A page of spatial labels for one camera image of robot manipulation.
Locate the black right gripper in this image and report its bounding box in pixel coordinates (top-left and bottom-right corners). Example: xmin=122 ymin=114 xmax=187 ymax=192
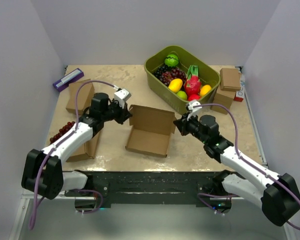
xmin=173 ymin=111 xmax=208 ymax=145

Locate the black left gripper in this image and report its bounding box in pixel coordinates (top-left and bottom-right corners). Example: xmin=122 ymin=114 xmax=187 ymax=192
xmin=101 ymin=98 xmax=133 ymax=125

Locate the brown cardboard box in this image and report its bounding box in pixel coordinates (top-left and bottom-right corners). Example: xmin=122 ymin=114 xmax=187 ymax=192
xmin=125 ymin=104 xmax=176 ymax=158

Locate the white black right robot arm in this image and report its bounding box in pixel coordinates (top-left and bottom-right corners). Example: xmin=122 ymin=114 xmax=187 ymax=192
xmin=173 ymin=114 xmax=300 ymax=227

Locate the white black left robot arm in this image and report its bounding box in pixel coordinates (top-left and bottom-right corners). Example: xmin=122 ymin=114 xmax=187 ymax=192
xmin=21 ymin=89 xmax=132 ymax=200

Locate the folded cardboard box upper left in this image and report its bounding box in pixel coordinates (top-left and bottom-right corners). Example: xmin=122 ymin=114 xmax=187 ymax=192
xmin=65 ymin=80 xmax=95 ymax=116

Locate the cardboard box under upper left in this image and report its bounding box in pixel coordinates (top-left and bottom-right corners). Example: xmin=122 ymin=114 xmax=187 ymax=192
xmin=71 ymin=79 xmax=97 ymax=115

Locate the folded cardboard box lower left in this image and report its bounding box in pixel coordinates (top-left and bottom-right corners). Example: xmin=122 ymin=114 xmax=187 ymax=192
xmin=66 ymin=132 xmax=101 ymax=163

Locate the top cardboard box right stack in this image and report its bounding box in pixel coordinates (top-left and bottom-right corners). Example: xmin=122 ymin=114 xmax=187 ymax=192
xmin=220 ymin=68 xmax=241 ymax=92

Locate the purple white flat box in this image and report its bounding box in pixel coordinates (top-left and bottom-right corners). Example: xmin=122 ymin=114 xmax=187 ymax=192
xmin=52 ymin=68 xmax=84 ymax=93

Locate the green lime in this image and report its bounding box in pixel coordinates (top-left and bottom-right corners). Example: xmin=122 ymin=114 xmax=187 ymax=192
xmin=176 ymin=90 xmax=188 ymax=101

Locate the red apple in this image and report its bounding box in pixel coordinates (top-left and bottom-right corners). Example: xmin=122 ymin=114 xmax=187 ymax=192
xmin=187 ymin=94 xmax=201 ymax=102

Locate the yellow mango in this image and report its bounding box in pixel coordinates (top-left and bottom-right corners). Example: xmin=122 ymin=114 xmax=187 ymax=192
xmin=168 ymin=78 xmax=183 ymax=93

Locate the pink dragon fruit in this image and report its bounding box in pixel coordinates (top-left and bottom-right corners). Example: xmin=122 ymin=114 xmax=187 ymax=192
xmin=184 ymin=65 xmax=201 ymax=97

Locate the orange yellow fruit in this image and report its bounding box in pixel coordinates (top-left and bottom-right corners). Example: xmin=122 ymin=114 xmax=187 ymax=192
xmin=199 ymin=84 xmax=212 ymax=97

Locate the olive green plastic basket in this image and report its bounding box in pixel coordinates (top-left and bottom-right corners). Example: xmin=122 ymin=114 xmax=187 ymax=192
xmin=144 ymin=45 xmax=221 ymax=115

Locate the red grape bunch in basket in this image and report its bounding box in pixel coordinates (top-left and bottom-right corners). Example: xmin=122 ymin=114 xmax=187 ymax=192
xmin=159 ymin=67 xmax=186 ymax=86

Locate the dark purple grape bunch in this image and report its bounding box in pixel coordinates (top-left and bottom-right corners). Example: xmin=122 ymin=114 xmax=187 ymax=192
xmin=153 ymin=64 xmax=169 ymax=79

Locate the lower cardboard boxes right stack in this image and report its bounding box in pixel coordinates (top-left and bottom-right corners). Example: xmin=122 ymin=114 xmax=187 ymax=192
xmin=210 ymin=86 xmax=236 ymax=115

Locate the red grape bunch on table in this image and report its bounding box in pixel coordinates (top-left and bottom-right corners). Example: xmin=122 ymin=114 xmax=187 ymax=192
xmin=49 ymin=121 xmax=75 ymax=144

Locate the green black striped fruit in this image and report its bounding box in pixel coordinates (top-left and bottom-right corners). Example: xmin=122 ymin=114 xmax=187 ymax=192
xmin=164 ymin=53 xmax=179 ymax=67

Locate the red white small carton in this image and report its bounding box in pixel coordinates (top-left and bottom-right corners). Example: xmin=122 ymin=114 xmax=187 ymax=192
xmin=233 ymin=73 xmax=246 ymax=102

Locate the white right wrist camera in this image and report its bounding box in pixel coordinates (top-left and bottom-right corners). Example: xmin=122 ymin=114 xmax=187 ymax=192
xmin=185 ymin=99 xmax=202 ymax=121

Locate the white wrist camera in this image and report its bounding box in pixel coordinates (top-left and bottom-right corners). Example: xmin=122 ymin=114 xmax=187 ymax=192
xmin=114 ymin=88 xmax=132 ymax=105
xmin=185 ymin=99 xmax=202 ymax=121

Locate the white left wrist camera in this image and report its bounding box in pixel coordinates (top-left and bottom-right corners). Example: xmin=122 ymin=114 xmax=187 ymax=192
xmin=114 ymin=88 xmax=132 ymax=105

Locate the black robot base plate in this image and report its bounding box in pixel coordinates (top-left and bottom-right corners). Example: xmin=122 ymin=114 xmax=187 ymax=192
xmin=59 ymin=169 xmax=243 ymax=210

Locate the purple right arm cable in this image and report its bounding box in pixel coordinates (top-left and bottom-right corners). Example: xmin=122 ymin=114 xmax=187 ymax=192
xmin=192 ymin=103 xmax=300 ymax=231

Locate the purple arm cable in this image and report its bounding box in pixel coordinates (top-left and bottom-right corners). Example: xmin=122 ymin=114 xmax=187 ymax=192
xmin=27 ymin=80 xmax=121 ymax=231
xmin=192 ymin=103 xmax=300 ymax=231

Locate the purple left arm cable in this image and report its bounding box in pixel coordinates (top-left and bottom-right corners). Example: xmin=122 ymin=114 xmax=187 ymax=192
xmin=27 ymin=80 xmax=121 ymax=231

